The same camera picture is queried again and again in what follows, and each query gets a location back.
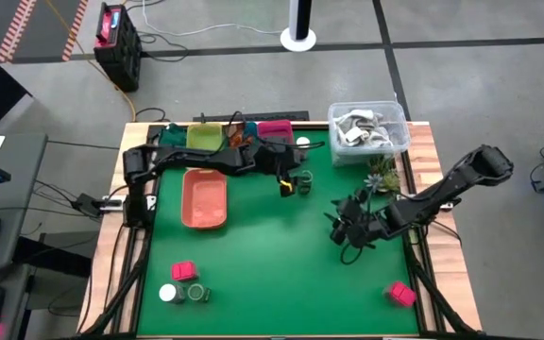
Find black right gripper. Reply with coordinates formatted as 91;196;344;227
323;197;389;249

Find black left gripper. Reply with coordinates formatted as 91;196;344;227
251;140;316;198

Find pink block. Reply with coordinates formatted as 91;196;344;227
383;280;417;309
171;261;200;283

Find pink bin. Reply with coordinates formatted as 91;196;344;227
256;119;296;145

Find potted succulent plant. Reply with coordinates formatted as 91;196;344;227
365;154;401;196

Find grey crumpled cloths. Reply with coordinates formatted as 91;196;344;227
336;109;395;150

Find green table mat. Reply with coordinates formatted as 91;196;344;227
137;129;419;336

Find orange plastic basket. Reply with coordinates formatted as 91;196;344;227
180;168;229;230

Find clear plastic storage box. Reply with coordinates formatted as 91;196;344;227
327;100;413;167

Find dark green bin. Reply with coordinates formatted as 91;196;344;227
158;123;189;148

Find white tower fan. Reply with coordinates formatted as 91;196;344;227
280;0;318;53

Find black power adapter box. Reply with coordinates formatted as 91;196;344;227
72;192;106;218

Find black equipment crate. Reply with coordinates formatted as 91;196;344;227
93;2;143;94

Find red black device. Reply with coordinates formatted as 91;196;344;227
94;3;123;48

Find grey desk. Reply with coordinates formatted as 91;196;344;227
0;133;49;340

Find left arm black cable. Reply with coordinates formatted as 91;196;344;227
227;110;326;151

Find black frame strut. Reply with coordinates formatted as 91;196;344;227
77;221;153;337
401;230;481;334

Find white floor cable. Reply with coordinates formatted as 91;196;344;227
140;0;285;38

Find black floor cable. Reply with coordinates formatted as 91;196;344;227
137;30;191;63

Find yellow floor cable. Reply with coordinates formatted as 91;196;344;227
44;0;137;123

